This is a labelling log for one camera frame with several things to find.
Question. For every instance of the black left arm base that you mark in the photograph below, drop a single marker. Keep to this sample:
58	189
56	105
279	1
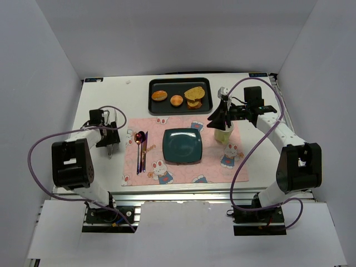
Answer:
103	221

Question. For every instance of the dark teal square plate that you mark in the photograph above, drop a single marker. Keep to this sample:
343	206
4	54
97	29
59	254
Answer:
182	146

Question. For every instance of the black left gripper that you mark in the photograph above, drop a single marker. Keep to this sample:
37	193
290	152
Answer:
110	138

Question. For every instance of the aluminium table frame rail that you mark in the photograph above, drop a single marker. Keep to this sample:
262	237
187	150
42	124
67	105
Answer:
241	196

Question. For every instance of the yellow bread slice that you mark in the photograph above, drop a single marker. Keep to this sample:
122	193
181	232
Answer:
195	93

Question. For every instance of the iridescent small spoon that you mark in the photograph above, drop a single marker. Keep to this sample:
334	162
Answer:
138	140

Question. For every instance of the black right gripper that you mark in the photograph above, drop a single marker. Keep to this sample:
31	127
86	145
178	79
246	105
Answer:
227	113

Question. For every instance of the iridescent large spoon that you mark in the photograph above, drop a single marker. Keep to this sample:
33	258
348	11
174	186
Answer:
142	139

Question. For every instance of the silver metal tongs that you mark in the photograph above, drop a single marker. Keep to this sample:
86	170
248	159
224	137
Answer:
110	117

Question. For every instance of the small round orange bun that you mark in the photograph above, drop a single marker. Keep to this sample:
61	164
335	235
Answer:
176	100

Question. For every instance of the pale yellow mug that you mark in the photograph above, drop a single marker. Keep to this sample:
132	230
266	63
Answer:
222	136

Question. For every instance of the black baking tray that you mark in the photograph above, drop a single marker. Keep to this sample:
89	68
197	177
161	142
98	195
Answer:
177	87

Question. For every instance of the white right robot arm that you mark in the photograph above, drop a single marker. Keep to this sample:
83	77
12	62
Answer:
300	164

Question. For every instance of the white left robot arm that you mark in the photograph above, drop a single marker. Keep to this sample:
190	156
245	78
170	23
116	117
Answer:
72	166

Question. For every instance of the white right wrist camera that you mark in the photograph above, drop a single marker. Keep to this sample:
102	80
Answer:
222	92

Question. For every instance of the sesame round bun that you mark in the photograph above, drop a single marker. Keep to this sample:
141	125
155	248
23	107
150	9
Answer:
159	95

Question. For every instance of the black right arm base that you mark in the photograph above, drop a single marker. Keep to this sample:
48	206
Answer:
258	223

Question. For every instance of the pink bunny placemat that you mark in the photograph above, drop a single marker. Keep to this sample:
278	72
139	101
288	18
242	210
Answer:
218	164

